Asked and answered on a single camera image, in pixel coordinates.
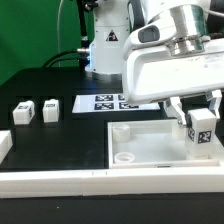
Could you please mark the white sheet with tags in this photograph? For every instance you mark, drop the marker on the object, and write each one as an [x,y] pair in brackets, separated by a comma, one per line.
[107,103]

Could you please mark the white square tabletop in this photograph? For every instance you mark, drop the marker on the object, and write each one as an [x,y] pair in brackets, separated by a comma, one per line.
[153,144]

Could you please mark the white front obstacle wall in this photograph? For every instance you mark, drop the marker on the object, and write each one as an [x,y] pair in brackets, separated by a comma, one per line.
[111,182]

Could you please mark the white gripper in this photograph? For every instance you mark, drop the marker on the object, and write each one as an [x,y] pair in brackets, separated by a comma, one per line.
[153,75]

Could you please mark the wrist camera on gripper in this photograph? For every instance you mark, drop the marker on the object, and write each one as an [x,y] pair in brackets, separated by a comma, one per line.
[149,36]

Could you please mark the white left obstacle block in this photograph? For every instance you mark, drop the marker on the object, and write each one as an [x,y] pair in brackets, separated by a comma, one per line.
[5,143]

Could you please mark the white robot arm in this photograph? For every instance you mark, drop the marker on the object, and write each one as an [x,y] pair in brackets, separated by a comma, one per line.
[197,22]

